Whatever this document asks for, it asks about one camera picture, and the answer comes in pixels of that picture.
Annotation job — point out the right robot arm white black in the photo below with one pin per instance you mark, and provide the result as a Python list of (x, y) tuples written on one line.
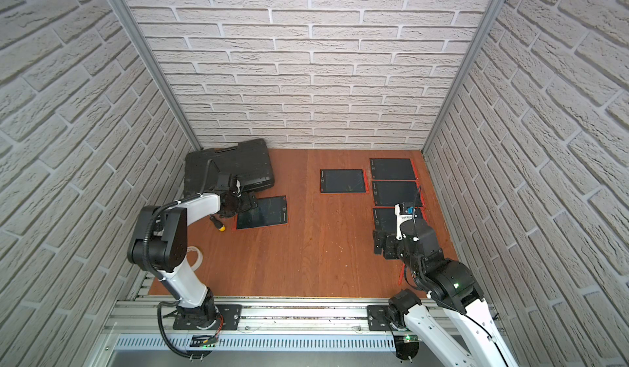
[(445, 306)]

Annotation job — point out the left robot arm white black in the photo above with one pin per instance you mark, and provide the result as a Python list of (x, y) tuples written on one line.
[(159, 244)]

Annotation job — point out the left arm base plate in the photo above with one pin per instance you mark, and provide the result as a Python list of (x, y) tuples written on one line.
[(231, 316)]

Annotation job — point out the black screwdriver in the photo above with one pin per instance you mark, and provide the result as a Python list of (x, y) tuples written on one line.
[(218, 224)]

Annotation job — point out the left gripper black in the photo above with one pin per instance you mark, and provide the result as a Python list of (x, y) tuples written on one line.
[(243, 202)]

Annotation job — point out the black plastic tool case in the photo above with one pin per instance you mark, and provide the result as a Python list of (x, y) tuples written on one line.
[(249, 161)]

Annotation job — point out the writing tablet red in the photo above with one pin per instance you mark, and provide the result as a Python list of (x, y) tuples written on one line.
[(343, 181), (272, 211)]

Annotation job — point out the white tape roll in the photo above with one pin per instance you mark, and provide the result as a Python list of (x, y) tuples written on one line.
[(198, 255)]

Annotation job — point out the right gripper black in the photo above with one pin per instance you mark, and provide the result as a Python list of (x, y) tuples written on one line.
[(378, 244)]

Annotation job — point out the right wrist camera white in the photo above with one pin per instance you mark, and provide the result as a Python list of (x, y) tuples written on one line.
[(403, 212)]

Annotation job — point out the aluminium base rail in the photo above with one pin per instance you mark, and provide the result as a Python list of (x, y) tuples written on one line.
[(288, 325)]

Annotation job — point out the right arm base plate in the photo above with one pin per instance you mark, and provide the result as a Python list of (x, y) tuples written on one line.
[(378, 318)]

